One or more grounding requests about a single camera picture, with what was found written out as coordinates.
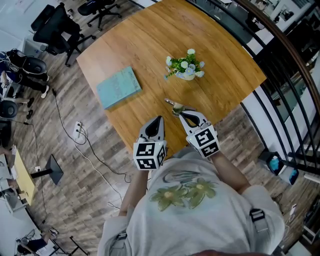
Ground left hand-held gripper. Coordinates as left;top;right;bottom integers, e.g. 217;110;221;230
132;115;168;172

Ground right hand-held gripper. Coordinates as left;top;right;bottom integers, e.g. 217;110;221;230
178;109;221;159

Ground person's right forearm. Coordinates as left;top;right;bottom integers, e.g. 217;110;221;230
210;151;252;196

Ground person's left forearm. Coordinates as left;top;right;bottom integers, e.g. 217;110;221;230
118;168;150;218

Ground teal book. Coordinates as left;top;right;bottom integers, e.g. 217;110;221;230
95;65;143;111

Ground white pot of flowers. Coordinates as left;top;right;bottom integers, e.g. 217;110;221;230
163;48;206;82

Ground white power strip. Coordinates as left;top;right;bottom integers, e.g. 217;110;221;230
73;120;85;140

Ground box with blue screen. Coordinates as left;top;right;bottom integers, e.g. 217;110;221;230
258;151;285;176
278;166;300;186

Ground person's white flower-print shirt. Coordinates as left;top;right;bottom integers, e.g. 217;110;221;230
96;146;286;256

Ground wooden table with white legs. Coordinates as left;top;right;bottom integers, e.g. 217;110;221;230
75;0;268;161

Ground black stand with square base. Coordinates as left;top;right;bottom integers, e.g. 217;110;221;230
30;153;65;186

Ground black railing with wooden handrail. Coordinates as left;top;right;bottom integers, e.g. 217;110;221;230
192;0;320;176

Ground yellow table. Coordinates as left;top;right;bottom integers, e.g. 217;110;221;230
11;146;36;207

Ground black mesh office chair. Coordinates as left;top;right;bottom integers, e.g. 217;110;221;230
29;2;97;68

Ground white cable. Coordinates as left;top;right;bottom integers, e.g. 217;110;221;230
74;138;124;210

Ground black cable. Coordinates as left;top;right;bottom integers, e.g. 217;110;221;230
50;88;133;184

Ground grey harness strap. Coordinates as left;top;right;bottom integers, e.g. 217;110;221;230
110;230;129;250
249;208;270;234

